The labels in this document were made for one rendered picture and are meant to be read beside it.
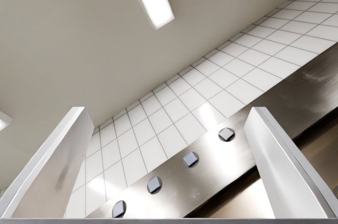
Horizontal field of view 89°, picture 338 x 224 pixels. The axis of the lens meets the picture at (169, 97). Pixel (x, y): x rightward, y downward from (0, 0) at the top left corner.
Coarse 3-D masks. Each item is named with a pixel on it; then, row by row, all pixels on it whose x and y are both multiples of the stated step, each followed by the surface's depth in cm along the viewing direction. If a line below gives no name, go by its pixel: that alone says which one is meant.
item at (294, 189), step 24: (264, 120) 9; (264, 144) 9; (288, 144) 8; (264, 168) 9; (288, 168) 7; (312, 168) 7; (288, 192) 7; (312, 192) 6; (288, 216) 7; (312, 216) 6; (336, 216) 5
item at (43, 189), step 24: (72, 120) 9; (48, 144) 8; (72, 144) 9; (24, 168) 7; (48, 168) 7; (72, 168) 9; (24, 192) 6; (48, 192) 7; (0, 216) 5; (24, 216) 6; (48, 216) 7
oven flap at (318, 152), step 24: (336, 120) 58; (312, 144) 55; (336, 144) 51; (336, 168) 46; (240, 192) 55; (264, 192) 51; (336, 192) 41; (192, 216) 57; (216, 216) 53; (240, 216) 49; (264, 216) 46
